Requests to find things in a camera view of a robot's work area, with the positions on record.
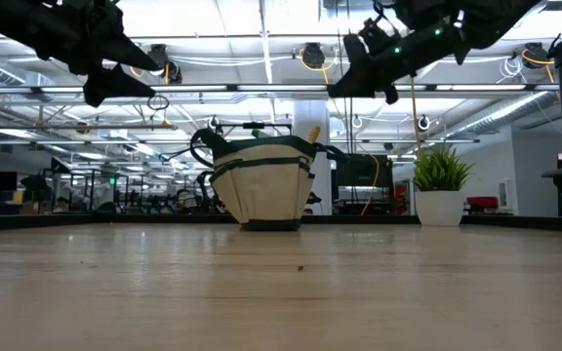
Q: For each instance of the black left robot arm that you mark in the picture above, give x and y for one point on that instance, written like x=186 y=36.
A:
x=8 y=19

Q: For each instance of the long ceiling light strip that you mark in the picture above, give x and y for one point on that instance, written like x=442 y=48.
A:
x=281 y=88

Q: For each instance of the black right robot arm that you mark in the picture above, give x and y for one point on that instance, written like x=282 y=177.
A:
x=495 y=19

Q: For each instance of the background robot workstation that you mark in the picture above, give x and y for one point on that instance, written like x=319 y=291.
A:
x=76 y=195

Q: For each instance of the green white spray bottle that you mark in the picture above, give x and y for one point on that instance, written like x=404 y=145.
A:
x=259 y=133

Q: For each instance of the red seat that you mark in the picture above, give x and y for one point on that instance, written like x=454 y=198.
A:
x=482 y=202

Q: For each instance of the black aluminium table frame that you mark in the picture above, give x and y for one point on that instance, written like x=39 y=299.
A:
x=66 y=222

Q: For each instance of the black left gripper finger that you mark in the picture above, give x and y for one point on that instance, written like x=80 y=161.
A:
x=127 y=53
x=110 y=85

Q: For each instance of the artificial plant in white pot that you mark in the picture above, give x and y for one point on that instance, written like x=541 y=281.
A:
x=439 y=207

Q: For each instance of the white building column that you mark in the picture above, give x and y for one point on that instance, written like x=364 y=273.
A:
x=312 y=114

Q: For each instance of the cream green canvas gardening bag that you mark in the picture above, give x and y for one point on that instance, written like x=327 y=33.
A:
x=266 y=190

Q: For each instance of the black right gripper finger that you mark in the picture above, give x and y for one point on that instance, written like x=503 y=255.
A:
x=359 y=84
x=359 y=53

